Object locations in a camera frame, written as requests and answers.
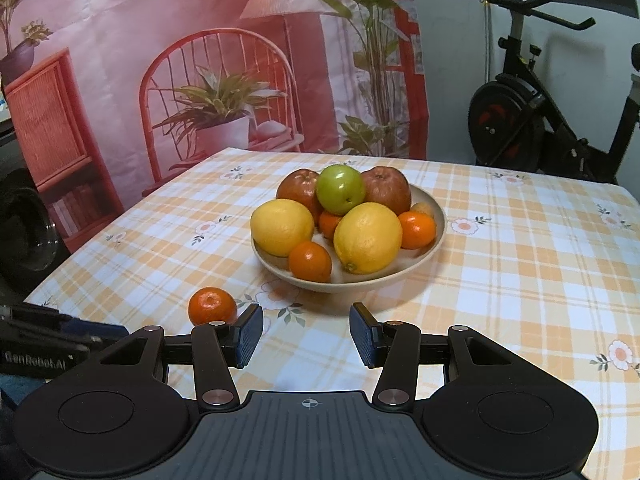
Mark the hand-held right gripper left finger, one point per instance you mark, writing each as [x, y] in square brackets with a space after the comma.
[249, 335]

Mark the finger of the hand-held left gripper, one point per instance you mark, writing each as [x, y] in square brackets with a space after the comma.
[97, 332]

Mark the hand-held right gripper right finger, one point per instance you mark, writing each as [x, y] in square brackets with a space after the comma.
[364, 332]

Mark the orange mandarin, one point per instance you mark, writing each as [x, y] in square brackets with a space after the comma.
[310, 261]
[330, 224]
[417, 230]
[212, 306]

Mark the beige round plate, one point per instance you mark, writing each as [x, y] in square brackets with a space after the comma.
[415, 261]

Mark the yellow lemon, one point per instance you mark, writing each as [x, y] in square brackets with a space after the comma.
[281, 227]
[367, 237]

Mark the small round orange fruit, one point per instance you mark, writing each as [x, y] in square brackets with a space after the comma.
[424, 208]

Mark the red apple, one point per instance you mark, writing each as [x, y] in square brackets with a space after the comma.
[295, 190]
[387, 190]

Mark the green apple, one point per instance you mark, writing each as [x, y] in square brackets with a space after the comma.
[341, 189]

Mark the dark round object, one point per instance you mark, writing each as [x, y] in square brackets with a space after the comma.
[25, 240]

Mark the orange checked floral tablecloth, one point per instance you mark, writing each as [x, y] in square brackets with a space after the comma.
[525, 270]

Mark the black exercise bike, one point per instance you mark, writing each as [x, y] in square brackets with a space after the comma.
[520, 125]

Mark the pink printed backdrop cloth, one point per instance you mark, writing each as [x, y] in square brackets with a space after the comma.
[150, 60]

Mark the white wall pipe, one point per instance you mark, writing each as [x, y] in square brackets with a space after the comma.
[486, 35]

